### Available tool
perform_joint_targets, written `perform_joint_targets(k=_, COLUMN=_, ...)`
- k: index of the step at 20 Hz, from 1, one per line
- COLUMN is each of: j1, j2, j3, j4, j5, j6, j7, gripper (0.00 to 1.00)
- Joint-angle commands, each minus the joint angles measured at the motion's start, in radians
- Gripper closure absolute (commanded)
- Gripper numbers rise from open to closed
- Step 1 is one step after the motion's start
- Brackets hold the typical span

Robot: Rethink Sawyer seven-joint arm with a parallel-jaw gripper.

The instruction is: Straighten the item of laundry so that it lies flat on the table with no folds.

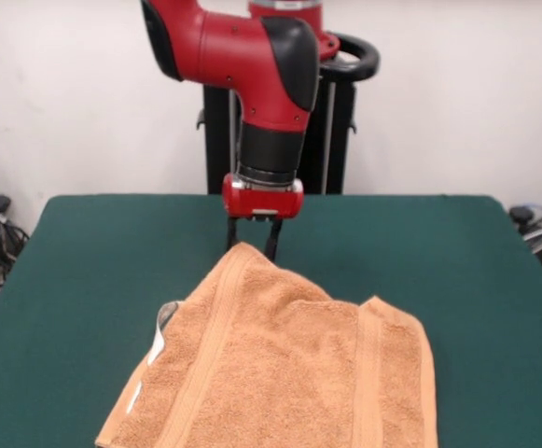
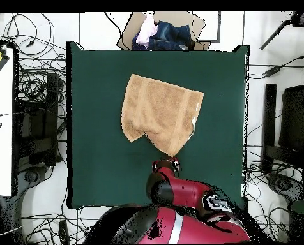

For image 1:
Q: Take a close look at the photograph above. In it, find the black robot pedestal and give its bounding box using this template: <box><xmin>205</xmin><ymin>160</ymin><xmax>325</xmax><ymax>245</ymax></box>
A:
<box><xmin>194</xmin><ymin>31</ymin><xmax>382</xmax><ymax>196</ymax></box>

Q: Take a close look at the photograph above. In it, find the dark green table cloth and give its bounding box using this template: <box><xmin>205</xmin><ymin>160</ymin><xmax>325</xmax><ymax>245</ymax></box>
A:
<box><xmin>0</xmin><ymin>194</ymin><xmax>542</xmax><ymax>448</ymax></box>

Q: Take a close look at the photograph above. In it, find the tan terry towel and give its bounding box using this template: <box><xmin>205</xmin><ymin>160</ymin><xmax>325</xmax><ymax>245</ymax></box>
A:
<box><xmin>95</xmin><ymin>241</ymin><xmax>439</xmax><ymax>448</ymax></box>

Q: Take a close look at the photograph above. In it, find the small black power adapter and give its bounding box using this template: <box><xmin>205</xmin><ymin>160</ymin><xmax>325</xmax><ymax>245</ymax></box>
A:
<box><xmin>508</xmin><ymin>205</ymin><xmax>536</xmax><ymax>224</ymax></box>

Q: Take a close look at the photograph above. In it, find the white round object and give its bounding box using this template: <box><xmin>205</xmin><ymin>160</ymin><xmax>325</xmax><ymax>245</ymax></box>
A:
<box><xmin>521</xmin><ymin>222</ymin><xmax>542</xmax><ymax>256</ymax></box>

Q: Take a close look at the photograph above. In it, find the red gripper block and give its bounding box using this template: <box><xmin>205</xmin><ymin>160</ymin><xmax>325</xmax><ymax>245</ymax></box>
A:
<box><xmin>221</xmin><ymin>173</ymin><xmax>306</xmax><ymax>259</ymax></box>

